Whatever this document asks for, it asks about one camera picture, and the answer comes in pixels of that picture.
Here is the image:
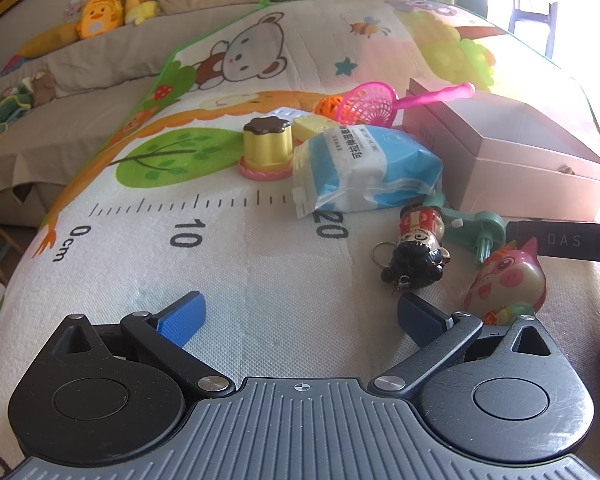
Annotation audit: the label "cartoon printed play mat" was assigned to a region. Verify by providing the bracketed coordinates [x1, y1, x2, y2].
[0, 0, 600, 480]

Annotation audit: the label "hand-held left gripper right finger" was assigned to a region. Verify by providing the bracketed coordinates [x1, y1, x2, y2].
[373, 292, 553, 398]

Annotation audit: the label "beige sofa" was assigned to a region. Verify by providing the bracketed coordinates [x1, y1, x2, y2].
[0, 0, 341, 231]

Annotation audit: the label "long yellow plush pillow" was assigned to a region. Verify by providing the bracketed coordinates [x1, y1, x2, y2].
[17, 24, 81, 58]

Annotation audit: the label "pink pig unicorn toy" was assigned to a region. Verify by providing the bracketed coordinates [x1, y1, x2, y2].
[462, 237, 548, 333]

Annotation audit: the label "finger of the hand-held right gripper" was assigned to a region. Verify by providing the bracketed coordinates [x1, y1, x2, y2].
[506, 219, 600, 262]

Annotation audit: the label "yellow pudding toy brown lid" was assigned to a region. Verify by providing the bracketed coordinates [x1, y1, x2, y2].
[238, 116, 296, 181]

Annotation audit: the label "dark chair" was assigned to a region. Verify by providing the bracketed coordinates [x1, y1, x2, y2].
[507, 0, 561, 56]

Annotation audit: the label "pink plastic strainer scoop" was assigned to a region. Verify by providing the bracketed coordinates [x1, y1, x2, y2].
[336, 81, 476, 127]

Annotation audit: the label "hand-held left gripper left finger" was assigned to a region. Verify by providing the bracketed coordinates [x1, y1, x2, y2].
[47, 291, 233, 401]

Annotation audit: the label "green wind-up toy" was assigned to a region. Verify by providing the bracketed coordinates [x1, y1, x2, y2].
[425, 192, 507, 267]

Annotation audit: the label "yellow cheese toy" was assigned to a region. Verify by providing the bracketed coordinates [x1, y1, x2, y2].
[292, 114, 333, 146]

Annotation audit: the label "yellow tiger plush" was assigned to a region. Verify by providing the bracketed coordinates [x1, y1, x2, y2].
[76, 0, 126, 41]

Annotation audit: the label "blue white tissue pack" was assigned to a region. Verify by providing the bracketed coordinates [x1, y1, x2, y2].
[291, 124, 443, 219]

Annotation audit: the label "pink cardboard box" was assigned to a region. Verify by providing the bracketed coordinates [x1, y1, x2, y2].
[402, 77, 600, 222]

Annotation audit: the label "brown plush toy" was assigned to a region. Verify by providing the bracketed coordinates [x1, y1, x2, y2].
[30, 71, 56, 106]

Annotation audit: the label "black haired doll keychain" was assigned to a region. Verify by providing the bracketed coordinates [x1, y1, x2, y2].
[372, 204, 453, 295]

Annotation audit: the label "orange slotted toy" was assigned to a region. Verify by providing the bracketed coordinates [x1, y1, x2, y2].
[314, 95, 343, 120]

